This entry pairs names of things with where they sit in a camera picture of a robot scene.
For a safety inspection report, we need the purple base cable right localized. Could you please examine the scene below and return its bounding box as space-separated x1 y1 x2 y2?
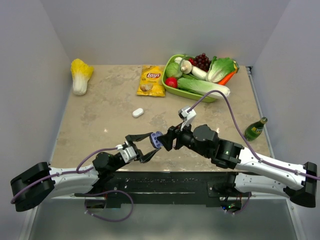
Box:
224 192 252 215

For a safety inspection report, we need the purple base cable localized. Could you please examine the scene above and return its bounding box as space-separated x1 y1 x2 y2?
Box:
224 192 252 215
84 187 136 223

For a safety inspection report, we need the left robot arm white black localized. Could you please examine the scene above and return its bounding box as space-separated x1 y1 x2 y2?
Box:
10 131 162 212

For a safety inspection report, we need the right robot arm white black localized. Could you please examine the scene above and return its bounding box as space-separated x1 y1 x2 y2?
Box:
156 124 318 208

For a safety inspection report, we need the round green cabbage toy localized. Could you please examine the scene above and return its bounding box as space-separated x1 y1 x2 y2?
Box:
165 62 183 79

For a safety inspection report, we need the blue-grey earbud charging case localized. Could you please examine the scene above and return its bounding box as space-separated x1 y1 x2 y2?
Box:
149 131 163 149

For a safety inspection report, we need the long green napa cabbage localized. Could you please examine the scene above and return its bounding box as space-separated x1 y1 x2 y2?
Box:
177 77 231 97

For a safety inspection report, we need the white earbud charging case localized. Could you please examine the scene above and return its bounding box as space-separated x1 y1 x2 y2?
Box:
132 108 144 118

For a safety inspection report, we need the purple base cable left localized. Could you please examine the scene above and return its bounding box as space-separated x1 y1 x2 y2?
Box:
84 187 136 223

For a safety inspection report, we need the yellow napa cabbage toy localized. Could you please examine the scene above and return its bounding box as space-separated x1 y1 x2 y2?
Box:
70 58 94 96

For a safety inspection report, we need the green plastic tray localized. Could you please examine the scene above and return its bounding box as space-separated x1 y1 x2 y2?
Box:
160 54 203 101

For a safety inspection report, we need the yellow Lays chips bag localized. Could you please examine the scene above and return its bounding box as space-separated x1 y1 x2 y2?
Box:
136 65 165 97

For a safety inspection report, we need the red tomato toy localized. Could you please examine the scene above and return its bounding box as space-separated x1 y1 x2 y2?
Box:
165 77 178 89

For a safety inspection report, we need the green leafy lettuce toy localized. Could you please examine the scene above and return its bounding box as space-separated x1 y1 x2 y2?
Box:
205 56 235 83

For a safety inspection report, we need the white king oyster mushroom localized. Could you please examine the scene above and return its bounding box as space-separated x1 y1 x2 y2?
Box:
180 59 207 81

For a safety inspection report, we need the green glass bottle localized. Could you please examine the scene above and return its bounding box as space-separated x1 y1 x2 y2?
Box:
244 117 268 142

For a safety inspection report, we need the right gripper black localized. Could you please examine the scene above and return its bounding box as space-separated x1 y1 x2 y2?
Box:
157 118 211 158

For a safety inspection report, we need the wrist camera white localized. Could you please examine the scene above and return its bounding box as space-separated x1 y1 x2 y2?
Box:
115 141 138 164
178 106 197 131

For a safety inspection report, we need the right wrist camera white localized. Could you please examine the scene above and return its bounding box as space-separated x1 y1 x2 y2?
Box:
178 106 197 131

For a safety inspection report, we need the orange carrot toy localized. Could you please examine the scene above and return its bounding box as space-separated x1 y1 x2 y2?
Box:
218 71 236 86

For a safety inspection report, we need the small white mushroom toy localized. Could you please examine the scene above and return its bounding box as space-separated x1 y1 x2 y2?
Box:
174 57 183 64

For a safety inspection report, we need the dark red grapes bunch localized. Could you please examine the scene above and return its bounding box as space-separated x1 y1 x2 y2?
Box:
188 53 211 72

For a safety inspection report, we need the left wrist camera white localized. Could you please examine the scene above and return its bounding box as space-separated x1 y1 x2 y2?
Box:
115 141 138 164

